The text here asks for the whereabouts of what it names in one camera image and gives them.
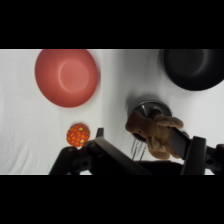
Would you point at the brown plush toy animal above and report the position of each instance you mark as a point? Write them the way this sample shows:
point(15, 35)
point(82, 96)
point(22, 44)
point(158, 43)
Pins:
point(151, 131)

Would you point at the silver metal bowl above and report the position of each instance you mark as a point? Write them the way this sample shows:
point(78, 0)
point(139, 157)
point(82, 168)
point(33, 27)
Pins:
point(156, 107)

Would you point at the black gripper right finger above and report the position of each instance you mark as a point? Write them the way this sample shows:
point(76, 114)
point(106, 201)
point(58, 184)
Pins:
point(195, 156)

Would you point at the pink bowl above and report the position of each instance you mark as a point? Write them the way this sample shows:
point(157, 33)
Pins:
point(66, 78)

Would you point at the black bowl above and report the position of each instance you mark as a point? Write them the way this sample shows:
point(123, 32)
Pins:
point(195, 68)

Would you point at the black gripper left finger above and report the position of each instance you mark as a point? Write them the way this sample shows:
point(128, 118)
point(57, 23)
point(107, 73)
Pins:
point(100, 156)

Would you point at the red ball with yellow dots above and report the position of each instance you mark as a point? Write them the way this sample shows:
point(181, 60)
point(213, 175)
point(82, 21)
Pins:
point(78, 135)

